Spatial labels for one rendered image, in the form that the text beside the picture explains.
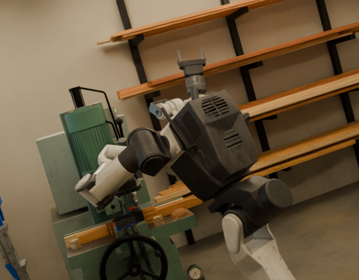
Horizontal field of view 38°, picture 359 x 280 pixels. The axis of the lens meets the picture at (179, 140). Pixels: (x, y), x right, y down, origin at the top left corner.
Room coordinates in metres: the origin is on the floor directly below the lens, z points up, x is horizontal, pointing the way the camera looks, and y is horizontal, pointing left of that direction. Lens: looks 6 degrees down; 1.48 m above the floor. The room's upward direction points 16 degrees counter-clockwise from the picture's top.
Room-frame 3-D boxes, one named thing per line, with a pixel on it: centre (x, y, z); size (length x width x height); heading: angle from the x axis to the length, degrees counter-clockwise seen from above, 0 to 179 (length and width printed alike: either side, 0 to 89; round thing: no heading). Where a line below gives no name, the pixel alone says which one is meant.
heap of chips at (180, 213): (2.42, 0.10, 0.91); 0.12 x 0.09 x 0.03; 11
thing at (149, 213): (2.39, 0.31, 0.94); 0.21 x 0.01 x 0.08; 101
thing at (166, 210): (2.47, 0.29, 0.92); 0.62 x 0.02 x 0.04; 101
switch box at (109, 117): (2.79, 0.32, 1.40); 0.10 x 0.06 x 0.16; 11
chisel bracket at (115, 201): (2.47, 0.40, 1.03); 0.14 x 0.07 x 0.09; 11
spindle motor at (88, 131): (2.45, 0.40, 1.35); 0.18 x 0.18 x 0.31
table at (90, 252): (2.35, 0.33, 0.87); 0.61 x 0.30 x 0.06; 101
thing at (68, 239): (2.48, 0.36, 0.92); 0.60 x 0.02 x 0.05; 101
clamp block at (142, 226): (2.27, 0.32, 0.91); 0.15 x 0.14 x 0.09; 101
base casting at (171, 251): (2.57, 0.42, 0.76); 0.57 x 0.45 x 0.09; 11
